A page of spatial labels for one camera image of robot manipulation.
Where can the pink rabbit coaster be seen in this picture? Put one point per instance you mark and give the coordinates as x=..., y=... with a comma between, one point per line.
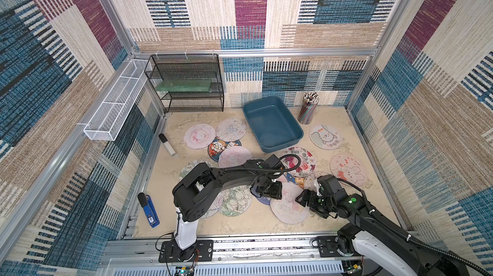
x=349, y=168

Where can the blue character coaster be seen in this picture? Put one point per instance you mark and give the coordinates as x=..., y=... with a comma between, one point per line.
x=298, y=181

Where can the white butterfly coaster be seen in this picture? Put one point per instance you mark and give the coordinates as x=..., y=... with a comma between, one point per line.
x=231, y=129

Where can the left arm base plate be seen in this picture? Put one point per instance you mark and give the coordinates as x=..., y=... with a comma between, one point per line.
x=201, y=251

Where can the white dog coaster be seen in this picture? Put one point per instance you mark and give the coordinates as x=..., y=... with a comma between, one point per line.
x=325, y=137

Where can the white daisy coaster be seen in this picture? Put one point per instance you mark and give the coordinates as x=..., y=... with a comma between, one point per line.
x=190, y=166

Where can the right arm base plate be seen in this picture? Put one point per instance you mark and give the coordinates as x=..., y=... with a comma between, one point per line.
x=328, y=246

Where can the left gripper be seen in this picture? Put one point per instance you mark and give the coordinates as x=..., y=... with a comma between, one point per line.
x=278, y=193

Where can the navy bunny coaster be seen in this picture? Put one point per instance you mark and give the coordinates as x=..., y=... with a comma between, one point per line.
x=264, y=200

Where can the green board on shelf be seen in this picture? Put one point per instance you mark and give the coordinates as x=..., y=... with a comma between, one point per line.
x=184, y=85

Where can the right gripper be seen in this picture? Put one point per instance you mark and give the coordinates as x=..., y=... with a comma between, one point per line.
x=314, y=201

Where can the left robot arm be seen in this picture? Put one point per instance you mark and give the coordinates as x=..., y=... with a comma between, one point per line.
x=195, y=193

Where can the pale pink unicorn coaster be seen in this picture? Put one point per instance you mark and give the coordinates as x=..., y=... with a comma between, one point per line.
x=287, y=210

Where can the cream cartoon coaster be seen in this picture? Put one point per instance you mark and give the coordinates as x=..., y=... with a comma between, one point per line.
x=310, y=182

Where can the white marker black cap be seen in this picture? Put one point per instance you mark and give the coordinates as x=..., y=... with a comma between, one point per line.
x=167, y=145

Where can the cup of colored pencils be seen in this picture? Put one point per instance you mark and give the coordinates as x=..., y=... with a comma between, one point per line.
x=309, y=104

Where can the white wire mesh basket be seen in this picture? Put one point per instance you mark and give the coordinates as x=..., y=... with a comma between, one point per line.
x=109, y=118

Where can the black wire shelf rack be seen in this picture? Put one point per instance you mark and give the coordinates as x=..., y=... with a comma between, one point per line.
x=161, y=67

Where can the pink blossom coaster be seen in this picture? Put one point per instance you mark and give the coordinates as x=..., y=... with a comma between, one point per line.
x=215, y=207

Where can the pink kitty coaster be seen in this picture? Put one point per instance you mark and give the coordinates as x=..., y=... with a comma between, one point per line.
x=199, y=136

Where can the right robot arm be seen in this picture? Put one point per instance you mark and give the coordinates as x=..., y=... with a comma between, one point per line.
x=371, y=234

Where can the teal plastic storage box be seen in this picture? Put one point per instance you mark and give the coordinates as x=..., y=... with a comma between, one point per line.
x=272, y=123

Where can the red floral coaster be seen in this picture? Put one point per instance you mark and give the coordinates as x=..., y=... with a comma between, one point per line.
x=307, y=165

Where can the green flower outline coaster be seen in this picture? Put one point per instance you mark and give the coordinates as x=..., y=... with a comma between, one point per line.
x=235, y=201

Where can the dark blue cartoon coaster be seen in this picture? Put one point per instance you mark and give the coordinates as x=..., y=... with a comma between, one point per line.
x=217, y=147

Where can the blue handheld device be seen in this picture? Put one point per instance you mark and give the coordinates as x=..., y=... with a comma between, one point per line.
x=149, y=209

